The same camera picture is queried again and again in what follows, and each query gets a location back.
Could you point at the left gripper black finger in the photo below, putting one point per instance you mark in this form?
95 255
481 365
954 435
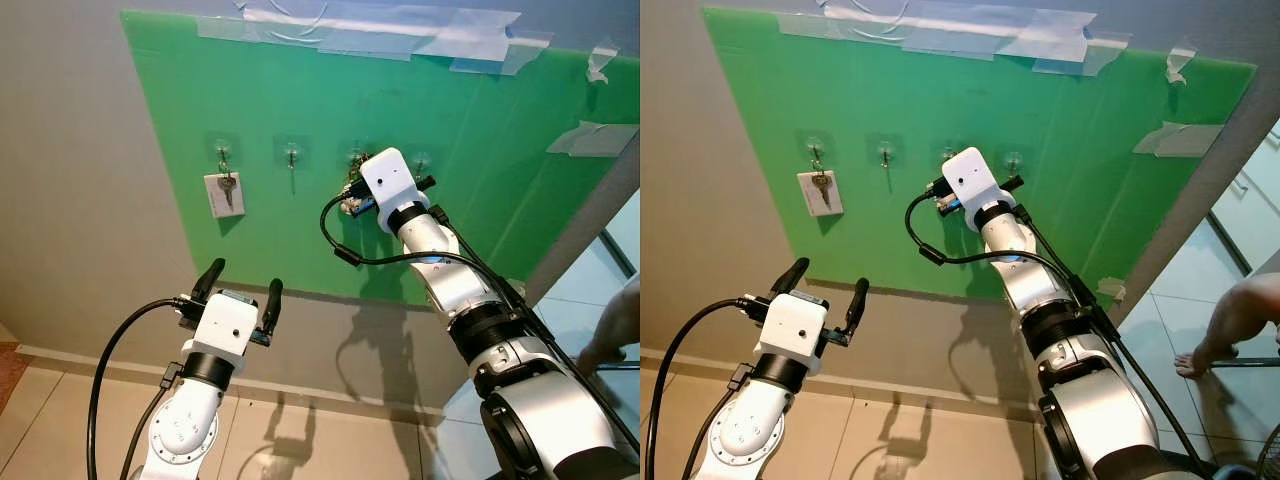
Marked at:
210 280
792 278
856 305
272 305

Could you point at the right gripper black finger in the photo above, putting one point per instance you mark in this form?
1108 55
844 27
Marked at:
427 184
1014 185

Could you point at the key bunch with plush charm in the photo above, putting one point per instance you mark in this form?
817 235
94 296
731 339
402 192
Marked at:
945 207
352 207

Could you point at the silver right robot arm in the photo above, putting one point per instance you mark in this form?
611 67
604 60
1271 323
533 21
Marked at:
1090 410
530 400

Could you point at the clear adhesive metal hook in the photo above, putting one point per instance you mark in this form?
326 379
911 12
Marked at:
421 160
291 153
815 150
355 153
222 152
885 152
948 152
1014 160

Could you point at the white key tag card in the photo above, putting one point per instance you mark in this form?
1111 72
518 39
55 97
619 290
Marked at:
214 200
808 198

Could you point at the black-headed key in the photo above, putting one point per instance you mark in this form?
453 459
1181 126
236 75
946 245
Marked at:
228 185
822 184

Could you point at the clear tape strip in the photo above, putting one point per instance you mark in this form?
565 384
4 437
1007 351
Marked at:
595 140
1180 140
1000 18
420 18
1110 288
300 42
600 65
1070 55
480 55
1180 65
880 38

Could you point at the person's bare leg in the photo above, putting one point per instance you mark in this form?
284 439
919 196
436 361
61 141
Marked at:
615 320
1235 315

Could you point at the thin black bar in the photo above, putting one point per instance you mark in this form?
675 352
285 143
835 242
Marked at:
620 365
1250 362

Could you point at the brown floor mat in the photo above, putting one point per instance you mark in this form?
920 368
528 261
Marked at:
8 375

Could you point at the black fan guard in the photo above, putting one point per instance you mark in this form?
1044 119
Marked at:
1268 455

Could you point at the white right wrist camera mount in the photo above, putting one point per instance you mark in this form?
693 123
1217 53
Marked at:
970 180
388 178

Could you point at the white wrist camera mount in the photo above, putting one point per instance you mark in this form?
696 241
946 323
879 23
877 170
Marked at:
970 180
795 330
225 330
388 178

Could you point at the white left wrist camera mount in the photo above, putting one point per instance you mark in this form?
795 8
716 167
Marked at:
225 330
795 330

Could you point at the green plastic wall board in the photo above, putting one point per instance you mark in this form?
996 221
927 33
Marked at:
480 220
1080 230

